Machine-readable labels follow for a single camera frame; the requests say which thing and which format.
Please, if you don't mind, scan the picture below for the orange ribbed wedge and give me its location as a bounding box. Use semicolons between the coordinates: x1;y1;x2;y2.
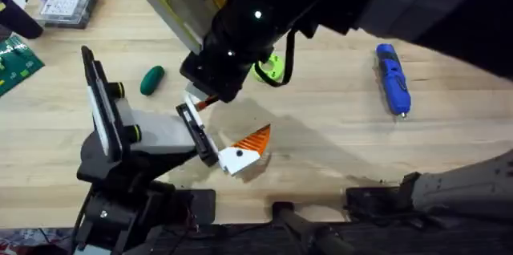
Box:
195;95;220;112

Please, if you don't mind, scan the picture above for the green vegetable toy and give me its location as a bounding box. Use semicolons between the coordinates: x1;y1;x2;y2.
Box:
139;65;166;97

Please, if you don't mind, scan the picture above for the blue electric screwdriver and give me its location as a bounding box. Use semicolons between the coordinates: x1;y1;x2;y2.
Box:
374;42;413;120

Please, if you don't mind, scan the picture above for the green disc with holes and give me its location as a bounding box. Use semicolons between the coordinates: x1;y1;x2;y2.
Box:
251;51;286;84

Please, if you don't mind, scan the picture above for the left wrist upright flat plate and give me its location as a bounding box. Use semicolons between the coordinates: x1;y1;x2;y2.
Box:
80;45;124;163

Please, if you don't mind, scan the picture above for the wrist upright flat plate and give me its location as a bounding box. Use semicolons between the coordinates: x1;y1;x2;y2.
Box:
119;0;228;56
80;45;124;163

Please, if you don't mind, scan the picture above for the right wrist upright flat plate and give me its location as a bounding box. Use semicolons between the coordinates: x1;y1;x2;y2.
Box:
119;0;228;56

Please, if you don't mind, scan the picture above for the black stand tube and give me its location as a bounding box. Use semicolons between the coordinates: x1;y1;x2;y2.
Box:
271;201;356;255

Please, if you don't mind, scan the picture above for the green board with blocks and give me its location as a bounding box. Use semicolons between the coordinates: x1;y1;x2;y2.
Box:
0;34;46;98

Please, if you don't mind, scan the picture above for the dark purple cylinder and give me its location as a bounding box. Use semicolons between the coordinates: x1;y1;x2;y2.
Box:
0;0;45;40

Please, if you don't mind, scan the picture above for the black cable loop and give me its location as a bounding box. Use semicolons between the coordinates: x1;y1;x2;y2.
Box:
253;27;298;88

